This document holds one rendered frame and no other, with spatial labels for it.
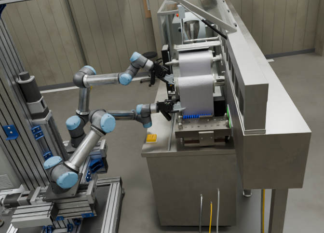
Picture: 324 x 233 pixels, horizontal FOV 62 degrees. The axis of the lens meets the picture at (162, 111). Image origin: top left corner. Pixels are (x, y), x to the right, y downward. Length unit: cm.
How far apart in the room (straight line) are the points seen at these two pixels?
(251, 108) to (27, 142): 151
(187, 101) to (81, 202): 103
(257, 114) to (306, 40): 505
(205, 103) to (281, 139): 93
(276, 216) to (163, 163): 83
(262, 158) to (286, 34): 480
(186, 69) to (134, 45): 335
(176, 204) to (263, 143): 128
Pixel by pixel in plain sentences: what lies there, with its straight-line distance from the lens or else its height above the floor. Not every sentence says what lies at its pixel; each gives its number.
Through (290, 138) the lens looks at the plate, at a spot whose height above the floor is 142.
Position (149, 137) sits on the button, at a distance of 206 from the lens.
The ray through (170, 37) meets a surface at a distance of 289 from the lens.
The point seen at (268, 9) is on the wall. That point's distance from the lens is 562.
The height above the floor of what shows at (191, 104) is 112.
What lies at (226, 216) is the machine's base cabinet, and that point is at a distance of 239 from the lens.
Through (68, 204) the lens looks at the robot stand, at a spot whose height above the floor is 70.
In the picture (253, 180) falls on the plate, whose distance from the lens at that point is 129.
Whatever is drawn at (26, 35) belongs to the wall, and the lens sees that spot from 589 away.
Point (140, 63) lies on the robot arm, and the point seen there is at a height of 146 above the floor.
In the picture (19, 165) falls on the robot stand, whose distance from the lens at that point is 223.
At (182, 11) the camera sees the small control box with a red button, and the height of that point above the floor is 166.
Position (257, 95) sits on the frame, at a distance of 104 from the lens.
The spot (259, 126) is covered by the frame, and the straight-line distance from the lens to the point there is 112.
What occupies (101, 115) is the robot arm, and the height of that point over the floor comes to 125.
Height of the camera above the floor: 210
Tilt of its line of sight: 30 degrees down
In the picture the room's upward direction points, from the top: 9 degrees counter-clockwise
